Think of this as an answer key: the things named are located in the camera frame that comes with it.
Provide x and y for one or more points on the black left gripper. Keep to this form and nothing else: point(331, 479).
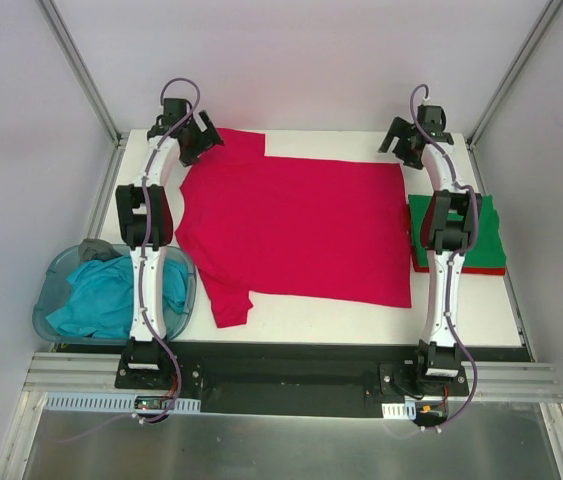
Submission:
point(202, 138)

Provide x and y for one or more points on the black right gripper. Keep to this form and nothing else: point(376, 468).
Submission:
point(400, 143)

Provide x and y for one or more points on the magenta t shirt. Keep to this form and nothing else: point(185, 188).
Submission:
point(294, 226)

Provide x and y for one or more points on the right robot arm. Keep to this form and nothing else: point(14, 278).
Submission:
point(449, 229)

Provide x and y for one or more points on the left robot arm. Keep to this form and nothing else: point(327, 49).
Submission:
point(145, 220)

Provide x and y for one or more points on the folded red t shirt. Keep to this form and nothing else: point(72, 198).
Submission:
point(486, 271)

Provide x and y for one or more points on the folded green t shirt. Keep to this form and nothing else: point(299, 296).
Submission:
point(481, 235)

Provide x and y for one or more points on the grey cloth in basket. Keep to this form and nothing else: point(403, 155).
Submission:
point(97, 249)

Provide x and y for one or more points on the teal t shirt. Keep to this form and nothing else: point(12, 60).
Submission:
point(100, 302)

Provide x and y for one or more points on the translucent blue plastic basket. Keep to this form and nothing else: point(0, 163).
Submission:
point(55, 291)

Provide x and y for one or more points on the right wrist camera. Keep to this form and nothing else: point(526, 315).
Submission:
point(427, 102)

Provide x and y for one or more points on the left aluminium frame post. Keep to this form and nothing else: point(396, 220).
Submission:
point(77, 64)

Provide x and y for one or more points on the aluminium frame post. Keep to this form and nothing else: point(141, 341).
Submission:
point(547, 16)
point(77, 64)

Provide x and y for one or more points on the right aluminium frame post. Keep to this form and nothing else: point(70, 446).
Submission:
point(547, 16)

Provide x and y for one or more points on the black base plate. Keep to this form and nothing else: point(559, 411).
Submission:
point(322, 380)

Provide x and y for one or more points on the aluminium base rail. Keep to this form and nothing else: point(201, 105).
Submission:
point(529, 382)

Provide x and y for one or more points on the right white cable duct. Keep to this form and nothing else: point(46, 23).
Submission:
point(399, 411)

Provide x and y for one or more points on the white cable duct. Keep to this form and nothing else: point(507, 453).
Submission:
point(399, 411)
point(106, 403)

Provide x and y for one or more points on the left white cable duct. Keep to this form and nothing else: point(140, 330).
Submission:
point(106, 403)

